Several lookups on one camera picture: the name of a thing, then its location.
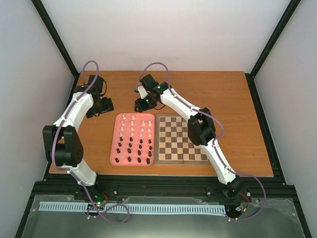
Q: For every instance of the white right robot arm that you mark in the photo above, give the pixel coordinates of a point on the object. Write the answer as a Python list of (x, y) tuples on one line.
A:
[(201, 128)]

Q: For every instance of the black aluminium frame rail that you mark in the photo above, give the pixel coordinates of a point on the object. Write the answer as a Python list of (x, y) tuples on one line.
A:
[(120, 186)]

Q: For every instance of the pink plastic tray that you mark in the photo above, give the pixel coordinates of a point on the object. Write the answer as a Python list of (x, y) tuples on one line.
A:
[(143, 151)]

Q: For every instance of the wooden chessboard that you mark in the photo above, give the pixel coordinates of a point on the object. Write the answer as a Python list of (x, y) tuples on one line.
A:
[(172, 144)]

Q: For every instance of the controller circuit board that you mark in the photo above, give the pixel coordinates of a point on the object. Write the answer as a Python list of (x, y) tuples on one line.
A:
[(102, 199), (243, 205)]

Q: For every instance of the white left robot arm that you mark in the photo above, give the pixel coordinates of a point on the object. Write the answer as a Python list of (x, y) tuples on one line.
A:
[(63, 147)]

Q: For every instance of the right controller circuit board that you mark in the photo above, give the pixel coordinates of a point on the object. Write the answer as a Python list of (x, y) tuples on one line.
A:
[(243, 205)]

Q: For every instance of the light blue cable duct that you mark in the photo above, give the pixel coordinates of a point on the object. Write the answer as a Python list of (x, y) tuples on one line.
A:
[(138, 209)]

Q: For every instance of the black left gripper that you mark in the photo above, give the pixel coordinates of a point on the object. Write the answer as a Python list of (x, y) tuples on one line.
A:
[(108, 106)]

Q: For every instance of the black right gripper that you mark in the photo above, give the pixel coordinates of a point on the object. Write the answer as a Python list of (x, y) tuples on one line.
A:
[(140, 107)]

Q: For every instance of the left controller circuit board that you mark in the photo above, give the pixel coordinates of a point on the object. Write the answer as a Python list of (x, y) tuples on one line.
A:
[(102, 199)]

